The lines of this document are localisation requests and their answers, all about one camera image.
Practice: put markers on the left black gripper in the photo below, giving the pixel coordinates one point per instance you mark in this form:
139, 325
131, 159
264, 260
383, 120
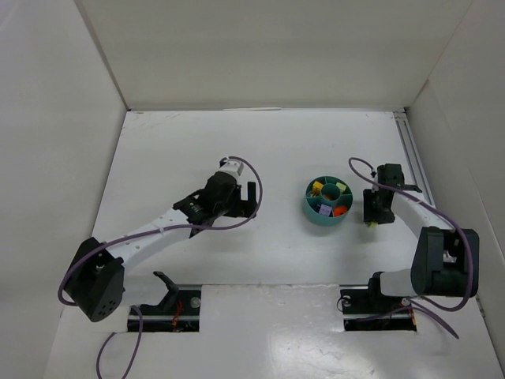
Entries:
240, 200

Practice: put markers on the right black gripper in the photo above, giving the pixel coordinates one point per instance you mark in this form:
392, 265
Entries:
376, 213

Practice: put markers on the orange round lego dish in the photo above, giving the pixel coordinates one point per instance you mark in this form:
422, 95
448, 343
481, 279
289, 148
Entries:
340, 211

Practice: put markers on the light purple square lego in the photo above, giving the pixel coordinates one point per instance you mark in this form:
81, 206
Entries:
325, 210

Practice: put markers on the small yellow lego brick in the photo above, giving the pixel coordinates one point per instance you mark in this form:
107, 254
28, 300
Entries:
316, 188

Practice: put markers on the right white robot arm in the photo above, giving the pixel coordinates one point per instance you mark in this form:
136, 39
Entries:
446, 259

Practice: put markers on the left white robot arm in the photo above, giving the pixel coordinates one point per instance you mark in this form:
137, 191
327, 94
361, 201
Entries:
95, 279

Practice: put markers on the teal round divided container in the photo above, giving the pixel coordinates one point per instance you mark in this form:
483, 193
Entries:
327, 201

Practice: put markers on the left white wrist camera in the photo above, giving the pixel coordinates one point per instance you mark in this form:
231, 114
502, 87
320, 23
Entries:
231, 166

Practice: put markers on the aluminium rail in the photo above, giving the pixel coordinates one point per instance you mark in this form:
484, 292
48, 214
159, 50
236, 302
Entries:
412, 154

